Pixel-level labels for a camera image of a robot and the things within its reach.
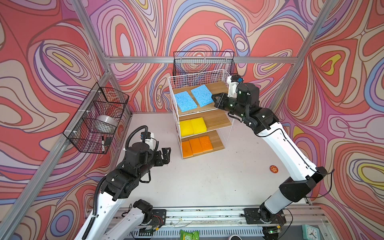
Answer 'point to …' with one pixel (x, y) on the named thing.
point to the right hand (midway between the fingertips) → (212, 99)
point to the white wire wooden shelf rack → (218, 121)
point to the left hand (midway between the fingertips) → (165, 148)
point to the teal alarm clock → (310, 233)
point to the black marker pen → (103, 144)
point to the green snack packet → (194, 235)
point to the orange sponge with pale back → (187, 149)
